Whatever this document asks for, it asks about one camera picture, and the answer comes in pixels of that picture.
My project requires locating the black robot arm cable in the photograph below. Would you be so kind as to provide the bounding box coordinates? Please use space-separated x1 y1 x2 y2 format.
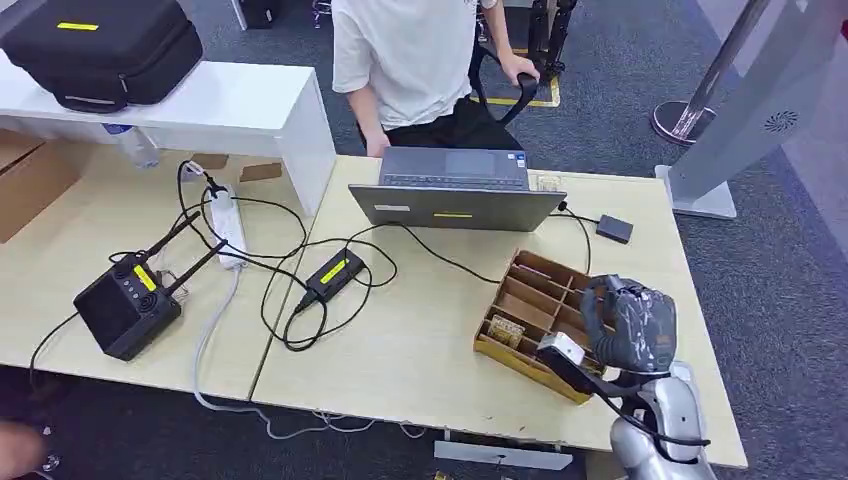
596 380 712 465

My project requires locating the gold patterned card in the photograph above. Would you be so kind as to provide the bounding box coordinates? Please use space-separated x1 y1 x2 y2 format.
488 314 527 350

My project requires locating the black router with antennas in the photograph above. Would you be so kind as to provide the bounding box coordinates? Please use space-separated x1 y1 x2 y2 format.
72 211 228 363

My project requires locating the black office chair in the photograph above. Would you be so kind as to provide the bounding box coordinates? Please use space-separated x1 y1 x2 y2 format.
357 39 541 152

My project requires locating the person's right hand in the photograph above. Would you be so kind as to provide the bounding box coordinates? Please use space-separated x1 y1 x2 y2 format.
364 129 393 159

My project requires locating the person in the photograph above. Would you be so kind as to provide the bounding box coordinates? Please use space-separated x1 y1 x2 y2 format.
329 0 541 159

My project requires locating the brown cardboard box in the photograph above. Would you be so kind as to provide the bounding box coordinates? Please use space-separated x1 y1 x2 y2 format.
0 129 84 245

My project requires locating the white bracket under desk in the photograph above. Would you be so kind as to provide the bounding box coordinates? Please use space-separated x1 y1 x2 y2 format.
433 440 574 472

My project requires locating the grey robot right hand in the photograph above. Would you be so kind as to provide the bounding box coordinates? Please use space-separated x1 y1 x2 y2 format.
579 274 679 376

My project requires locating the chrome stanchion pole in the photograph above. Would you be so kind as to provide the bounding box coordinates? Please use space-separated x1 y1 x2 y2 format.
651 0 773 147

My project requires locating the white kiosk stand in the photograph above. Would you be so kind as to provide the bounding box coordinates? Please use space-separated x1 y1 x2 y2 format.
654 0 848 220

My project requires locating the black tripod stand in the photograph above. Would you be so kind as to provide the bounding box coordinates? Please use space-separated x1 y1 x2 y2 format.
526 0 579 82

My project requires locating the black power adapter yellow label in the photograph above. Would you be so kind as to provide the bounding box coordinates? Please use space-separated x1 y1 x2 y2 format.
304 248 368 306

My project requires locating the white desk shelf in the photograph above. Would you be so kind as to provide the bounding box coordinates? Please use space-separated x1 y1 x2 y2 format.
0 49 338 219

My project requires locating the person's left hand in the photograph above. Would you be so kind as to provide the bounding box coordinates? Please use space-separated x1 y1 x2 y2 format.
498 52 541 87

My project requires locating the clear plastic water bottle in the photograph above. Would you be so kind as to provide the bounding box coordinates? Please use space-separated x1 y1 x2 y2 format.
102 123 162 169

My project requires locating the black case with yellow label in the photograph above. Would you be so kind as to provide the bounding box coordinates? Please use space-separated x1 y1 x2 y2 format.
0 0 205 114

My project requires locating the black router cable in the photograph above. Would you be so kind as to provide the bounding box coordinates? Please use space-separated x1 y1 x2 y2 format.
28 311 81 389

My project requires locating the black adapter mains cable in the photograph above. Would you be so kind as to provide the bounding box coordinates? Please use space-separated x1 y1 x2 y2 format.
176 160 331 354

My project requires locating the wooden card sorting box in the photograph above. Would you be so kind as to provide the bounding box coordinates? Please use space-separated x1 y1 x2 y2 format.
473 248 621 406

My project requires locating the grey laptop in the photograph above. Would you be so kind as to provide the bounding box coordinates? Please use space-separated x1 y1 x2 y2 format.
348 146 568 233

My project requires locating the small black hub box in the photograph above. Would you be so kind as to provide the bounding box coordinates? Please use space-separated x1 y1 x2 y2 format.
595 213 635 245

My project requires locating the white power strip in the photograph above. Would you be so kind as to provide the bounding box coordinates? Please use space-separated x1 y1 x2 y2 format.
208 185 250 271

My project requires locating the black laptop charging cable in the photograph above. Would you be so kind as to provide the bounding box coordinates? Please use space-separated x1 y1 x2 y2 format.
283 200 593 349

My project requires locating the black storage box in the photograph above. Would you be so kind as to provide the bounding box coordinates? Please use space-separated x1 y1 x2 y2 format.
231 0 283 31

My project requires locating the white power strip cable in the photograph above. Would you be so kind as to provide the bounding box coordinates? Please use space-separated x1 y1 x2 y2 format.
192 264 429 442

